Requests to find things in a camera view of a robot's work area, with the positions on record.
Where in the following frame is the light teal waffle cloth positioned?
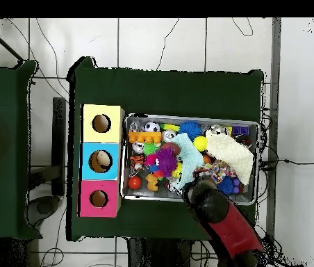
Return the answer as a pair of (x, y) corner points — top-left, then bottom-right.
(170, 132), (204, 190)

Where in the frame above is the wooden box with three holes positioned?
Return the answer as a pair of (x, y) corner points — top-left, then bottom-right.
(77, 104), (126, 218)

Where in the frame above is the purple spiky rubber ball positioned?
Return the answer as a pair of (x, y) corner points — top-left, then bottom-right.
(154, 147), (178, 178)

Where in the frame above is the brown toy football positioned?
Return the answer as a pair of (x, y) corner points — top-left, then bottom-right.
(160, 142), (181, 156)

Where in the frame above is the orange toy building block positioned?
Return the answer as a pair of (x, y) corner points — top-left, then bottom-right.
(128, 131), (163, 145)

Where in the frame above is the black and white soccer ball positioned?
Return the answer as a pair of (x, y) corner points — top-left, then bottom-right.
(144, 121), (161, 134)

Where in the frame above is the blue spiky rubber ball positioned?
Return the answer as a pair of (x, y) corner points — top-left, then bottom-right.
(178, 120), (203, 141)
(217, 176), (235, 195)

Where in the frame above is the red smooth ball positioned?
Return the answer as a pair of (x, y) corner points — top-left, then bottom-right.
(128, 176), (142, 191)

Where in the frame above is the yellow smooth ball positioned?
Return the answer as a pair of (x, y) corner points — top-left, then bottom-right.
(193, 136), (208, 152)

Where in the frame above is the cream waffle cloth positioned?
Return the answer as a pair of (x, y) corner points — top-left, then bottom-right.
(204, 129), (254, 186)

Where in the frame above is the grey stand base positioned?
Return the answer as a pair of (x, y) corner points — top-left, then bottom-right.
(26, 195), (61, 227)

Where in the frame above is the dark green side table cloth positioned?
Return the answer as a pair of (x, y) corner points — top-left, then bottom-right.
(0, 60), (42, 240)

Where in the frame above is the shallow wire mesh bin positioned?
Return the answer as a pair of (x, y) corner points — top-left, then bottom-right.
(119, 112), (260, 206)

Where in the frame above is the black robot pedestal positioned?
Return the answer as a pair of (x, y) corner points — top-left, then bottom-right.
(126, 238), (202, 267)

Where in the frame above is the black power cable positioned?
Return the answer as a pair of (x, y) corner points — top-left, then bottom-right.
(259, 158), (314, 171)

